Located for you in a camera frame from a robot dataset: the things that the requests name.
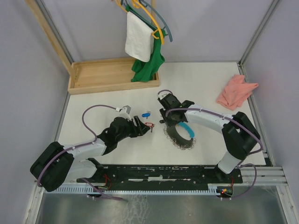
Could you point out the white towel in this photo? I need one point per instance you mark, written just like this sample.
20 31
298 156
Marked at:
139 40

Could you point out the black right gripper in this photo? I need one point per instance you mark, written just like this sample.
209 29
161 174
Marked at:
168 122

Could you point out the green hanger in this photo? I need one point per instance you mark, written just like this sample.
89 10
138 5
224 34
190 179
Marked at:
129 8

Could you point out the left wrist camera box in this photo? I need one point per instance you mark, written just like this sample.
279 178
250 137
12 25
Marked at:
124 111

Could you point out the key with red tag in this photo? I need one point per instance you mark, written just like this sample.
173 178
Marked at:
150 125

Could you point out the green garment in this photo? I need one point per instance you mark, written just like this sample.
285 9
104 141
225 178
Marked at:
144 71

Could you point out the pink cloth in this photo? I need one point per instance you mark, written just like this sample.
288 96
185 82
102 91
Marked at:
236 92

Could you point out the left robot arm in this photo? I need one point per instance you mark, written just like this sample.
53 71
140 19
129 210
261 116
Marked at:
59 163

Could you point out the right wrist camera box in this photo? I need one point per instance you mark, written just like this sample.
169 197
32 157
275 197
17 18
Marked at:
162 94

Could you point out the key with blue tag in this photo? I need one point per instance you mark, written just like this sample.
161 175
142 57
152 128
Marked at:
146 114

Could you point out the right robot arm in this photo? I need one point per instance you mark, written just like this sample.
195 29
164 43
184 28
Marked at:
240 135

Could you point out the wooden rack post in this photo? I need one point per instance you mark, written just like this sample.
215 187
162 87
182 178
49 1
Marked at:
44 23

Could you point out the grey hanger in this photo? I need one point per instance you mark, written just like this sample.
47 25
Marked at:
151 8

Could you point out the yellow hanger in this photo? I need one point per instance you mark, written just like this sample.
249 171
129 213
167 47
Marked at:
157 33

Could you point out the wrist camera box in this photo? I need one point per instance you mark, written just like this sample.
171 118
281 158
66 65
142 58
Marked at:
124 111
162 94

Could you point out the wooden tray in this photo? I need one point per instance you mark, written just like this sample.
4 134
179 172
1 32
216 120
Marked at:
106 75

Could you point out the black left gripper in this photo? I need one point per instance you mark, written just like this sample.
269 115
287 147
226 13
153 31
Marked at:
136 129

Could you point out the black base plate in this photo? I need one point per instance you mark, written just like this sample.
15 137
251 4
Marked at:
162 177

